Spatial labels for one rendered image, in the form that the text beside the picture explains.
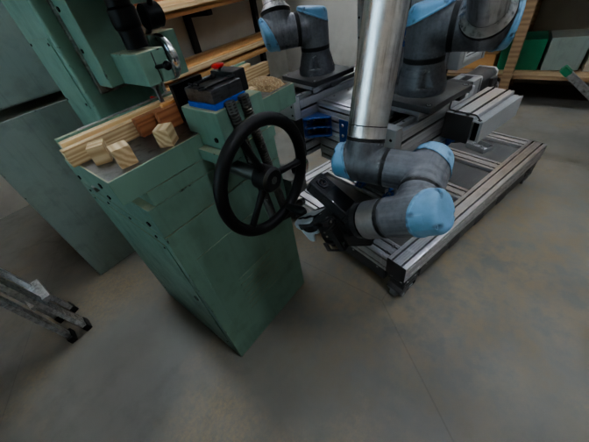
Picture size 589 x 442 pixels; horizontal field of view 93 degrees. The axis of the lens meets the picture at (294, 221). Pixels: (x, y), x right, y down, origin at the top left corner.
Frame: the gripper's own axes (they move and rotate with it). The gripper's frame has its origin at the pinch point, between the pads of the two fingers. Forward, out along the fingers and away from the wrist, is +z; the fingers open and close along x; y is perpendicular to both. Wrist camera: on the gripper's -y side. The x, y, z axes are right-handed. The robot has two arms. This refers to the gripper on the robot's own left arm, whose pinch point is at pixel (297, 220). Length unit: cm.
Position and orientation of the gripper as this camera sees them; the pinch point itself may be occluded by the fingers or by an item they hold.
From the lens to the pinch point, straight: 70.2
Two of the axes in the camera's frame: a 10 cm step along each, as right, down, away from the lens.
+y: 5.1, 8.0, 3.0
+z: -6.0, 0.9, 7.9
